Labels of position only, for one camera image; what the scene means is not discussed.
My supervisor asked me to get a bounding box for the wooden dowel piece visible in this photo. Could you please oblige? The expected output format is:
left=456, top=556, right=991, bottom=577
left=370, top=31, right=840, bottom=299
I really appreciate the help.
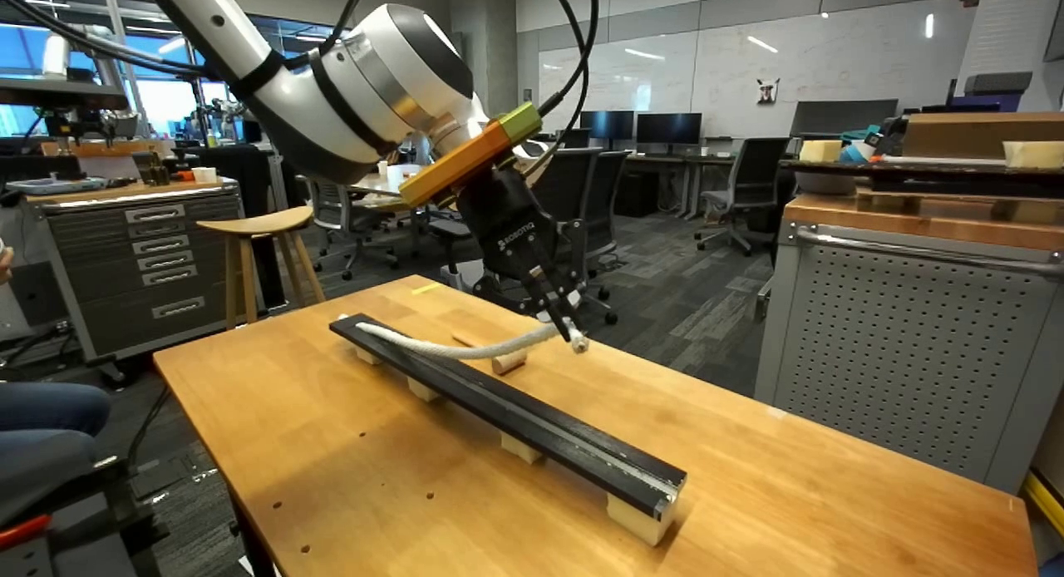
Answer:
left=451, top=332, right=529, bottom=376

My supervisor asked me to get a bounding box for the long black rail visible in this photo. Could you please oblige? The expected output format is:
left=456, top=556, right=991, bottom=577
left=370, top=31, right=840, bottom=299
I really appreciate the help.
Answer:
left=329, top=313, right=688, bottom=524

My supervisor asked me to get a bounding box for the wooden stool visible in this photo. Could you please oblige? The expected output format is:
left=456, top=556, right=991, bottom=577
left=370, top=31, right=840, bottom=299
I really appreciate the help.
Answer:
left=195, top=205, right=328, bottom=330

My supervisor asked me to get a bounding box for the group of office chairs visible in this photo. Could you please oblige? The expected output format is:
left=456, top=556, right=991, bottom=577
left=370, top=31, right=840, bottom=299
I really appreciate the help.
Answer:
left=428, top=146, right=634, bottom=327

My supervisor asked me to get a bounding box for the person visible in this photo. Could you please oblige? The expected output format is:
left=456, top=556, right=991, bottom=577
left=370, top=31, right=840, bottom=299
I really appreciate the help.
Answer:
left=0, top=240, right=114, bottom=530

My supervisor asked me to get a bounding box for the white rope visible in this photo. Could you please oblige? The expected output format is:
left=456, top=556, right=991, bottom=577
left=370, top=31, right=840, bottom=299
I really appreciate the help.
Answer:
left=355, top=314, right=592, bottom=362

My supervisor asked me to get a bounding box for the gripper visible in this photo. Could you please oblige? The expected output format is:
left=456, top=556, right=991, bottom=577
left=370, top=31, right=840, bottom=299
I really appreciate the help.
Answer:
left=456, top=168, right=586, bottom=345

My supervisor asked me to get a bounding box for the grey perforated cabinet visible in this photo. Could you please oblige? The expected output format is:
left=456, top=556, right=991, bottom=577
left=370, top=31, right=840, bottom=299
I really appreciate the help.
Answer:
left=754, top=193, right=1064, bottom=496

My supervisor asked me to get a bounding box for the whiteboard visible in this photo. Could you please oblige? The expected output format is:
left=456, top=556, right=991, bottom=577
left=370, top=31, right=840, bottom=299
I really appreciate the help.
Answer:
left=538, top=0, right=978, bottom=140

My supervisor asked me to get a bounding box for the row of monitors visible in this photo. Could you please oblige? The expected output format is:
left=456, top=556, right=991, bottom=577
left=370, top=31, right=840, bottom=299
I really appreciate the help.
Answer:
left=579, top=109, right=704, bottom=148

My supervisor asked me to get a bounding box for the blue tray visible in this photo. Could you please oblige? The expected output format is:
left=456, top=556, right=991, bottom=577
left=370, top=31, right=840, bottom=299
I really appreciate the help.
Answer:
left=6, top=175, right=109, bottom=198

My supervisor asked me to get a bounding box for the dark monitor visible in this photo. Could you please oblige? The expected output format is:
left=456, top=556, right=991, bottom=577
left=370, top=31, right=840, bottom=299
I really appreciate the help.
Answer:
left=789, top=99, right=900, bottom=140

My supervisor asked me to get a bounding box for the cardboard box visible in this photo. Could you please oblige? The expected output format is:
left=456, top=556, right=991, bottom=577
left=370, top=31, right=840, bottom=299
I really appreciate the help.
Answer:
left=901, top=111, right=1064, bottom=160

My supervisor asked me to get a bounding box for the grey drawer cabinet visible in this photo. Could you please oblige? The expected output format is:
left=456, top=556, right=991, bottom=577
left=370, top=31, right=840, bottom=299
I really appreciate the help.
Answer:
left=27, top=180, right=268, bottom=364

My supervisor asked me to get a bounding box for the office chair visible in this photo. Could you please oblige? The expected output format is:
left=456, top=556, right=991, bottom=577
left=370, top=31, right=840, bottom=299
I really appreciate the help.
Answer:
left=695, top=136, right=791, bottom=258
left=304, top=176, right=401, bottom=282

